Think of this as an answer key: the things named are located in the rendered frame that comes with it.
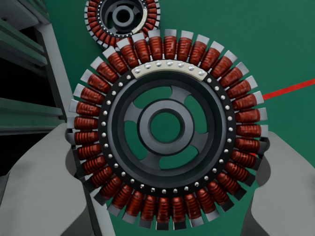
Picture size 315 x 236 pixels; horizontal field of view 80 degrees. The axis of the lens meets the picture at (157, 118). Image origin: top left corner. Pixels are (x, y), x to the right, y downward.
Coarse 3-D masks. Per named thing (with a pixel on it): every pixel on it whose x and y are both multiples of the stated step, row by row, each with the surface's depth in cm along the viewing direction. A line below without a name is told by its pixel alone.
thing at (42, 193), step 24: (48, 144) 9; (24, 168) 8; (48, 168) 8; (72, 168) 9; (24, 192) 7; (48, 192) 7; (72, 192) 7; (0, 216) 6; (24, 216) 6; (48, 216) 6; (72, 216) 6
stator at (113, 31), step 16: (96, 0) 27; (112, 0) 29; (128, 0) 29; (144, 0) 28; (96, 16) 28; (112, 16) 28; (128, 16) 30; (144, 16) 27; (96, 32) 28; (112, 32) 28; (128, 32) 30; (144, 32) 27
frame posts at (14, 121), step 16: (0, 32) 21; (16, 32) 24; (0, 48) 23; (16, 48) 23; (32, 48) 27; (16, 64) 26; (32, 64) 28; (0, 112) 18; (16, 112) 20; (32, 112) 22; (48, 112) 25; (0, 128) 17; (16, 128) 19; (32, 128) 22; (48, 128) 25
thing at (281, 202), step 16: (272, 144) 10; (272, 160) 9; (288, 160) 9; (304, 160) 9; (256, 176) 10; (272, 176) 8; (288, 176) 8; (304, 176) 8; (256, 192) 7; (272, 192) 7; (288, 192) 7; (304, 192) 7; (256, 208) 6; (272, 208) 6; (288, 208) 6; (304, 208) 7; (256, 224) 6; (272, 224) 6; (288, 224) 6; (304, 224) 6
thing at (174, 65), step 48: (144, 48) 10; (192, 48) 11; (96, 96) 10; (240, 96) 11; (96, 144) 10; (144, 144) 11; (192, 144) 12; (240, 144) 10; (144, 192) 10; (192, 192) 10; (240, 192) 10
